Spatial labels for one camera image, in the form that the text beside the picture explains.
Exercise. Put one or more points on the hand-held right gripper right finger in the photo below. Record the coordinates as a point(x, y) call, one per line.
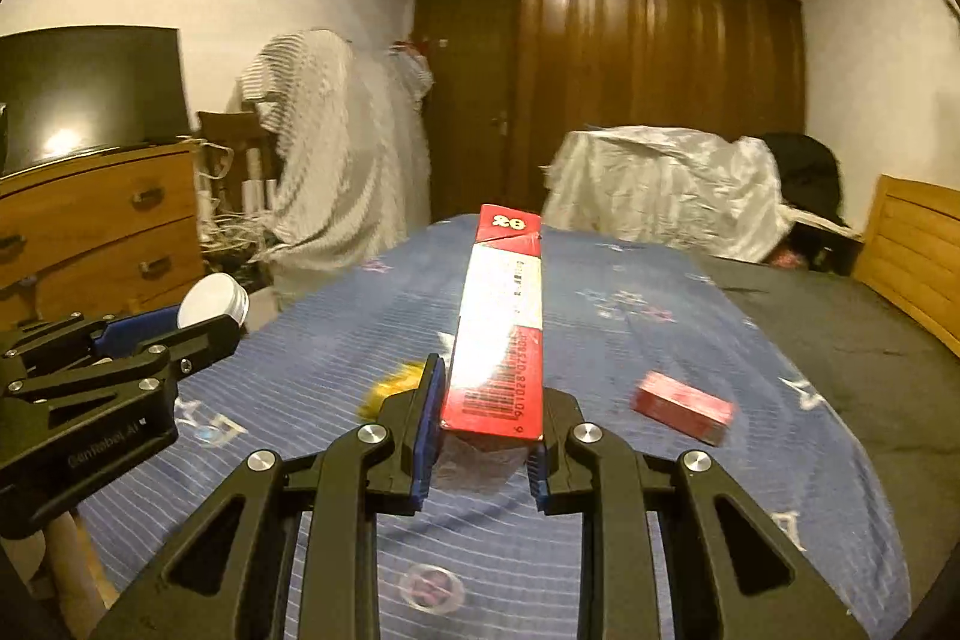
point(541, 482)

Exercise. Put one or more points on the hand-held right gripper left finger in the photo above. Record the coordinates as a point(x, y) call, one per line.
point(427, 430)

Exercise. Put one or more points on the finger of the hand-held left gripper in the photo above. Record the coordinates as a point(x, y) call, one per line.
point(202, 340)
point(142, 329)

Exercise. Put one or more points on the white plastic bucket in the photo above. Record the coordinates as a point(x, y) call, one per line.
point(210, 299)

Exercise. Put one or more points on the long red box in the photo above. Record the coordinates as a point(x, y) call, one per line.
point(499, 325)

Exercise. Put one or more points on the yellow wrapper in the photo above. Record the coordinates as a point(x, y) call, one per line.
point(390, 389)

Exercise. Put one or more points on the wooden chest of drawers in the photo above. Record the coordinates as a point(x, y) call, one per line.
point(75, 212)

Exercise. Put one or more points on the blue checked star blanket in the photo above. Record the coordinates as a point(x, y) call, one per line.
point(337, 325)

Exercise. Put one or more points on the small red box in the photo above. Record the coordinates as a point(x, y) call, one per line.
point(679, 406)

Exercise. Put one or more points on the white router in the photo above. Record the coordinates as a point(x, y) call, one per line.
point(256, 183)

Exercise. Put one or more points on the dark wooden chair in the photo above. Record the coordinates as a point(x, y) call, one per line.
point(225, 126)

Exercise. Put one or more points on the striped cloth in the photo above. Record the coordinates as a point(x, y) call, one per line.
point(337, 160)

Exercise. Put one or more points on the black television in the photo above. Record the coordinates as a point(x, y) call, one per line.
point(90, 85)

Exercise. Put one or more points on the white satin cover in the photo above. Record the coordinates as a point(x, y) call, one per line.
point(660, 190)

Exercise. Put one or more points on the red patterned bag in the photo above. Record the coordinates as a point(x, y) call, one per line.
point(789, 256)

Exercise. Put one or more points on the black bed sheet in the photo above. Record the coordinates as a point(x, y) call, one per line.
point(862, 370)

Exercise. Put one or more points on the brown wooden door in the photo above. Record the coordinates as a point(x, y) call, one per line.
point(465, 85)

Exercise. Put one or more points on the red hanger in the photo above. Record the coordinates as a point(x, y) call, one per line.
point(410, 45)

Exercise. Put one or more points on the dark side table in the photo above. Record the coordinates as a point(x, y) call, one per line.
point(825, 246)

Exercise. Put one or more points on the black cloth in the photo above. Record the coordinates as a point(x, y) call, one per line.
point(810, 168)

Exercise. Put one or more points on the wooden headboard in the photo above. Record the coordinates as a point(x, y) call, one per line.
point(915, 257)

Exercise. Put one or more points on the brown wooden wardrobe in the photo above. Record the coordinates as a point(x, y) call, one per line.
point(637, 48)

